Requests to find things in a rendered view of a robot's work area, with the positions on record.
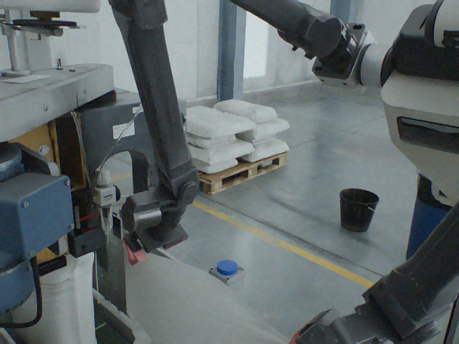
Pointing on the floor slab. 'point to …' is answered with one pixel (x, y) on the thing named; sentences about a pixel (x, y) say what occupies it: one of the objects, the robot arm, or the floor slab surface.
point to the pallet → (212, 185)
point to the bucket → (357, 209)
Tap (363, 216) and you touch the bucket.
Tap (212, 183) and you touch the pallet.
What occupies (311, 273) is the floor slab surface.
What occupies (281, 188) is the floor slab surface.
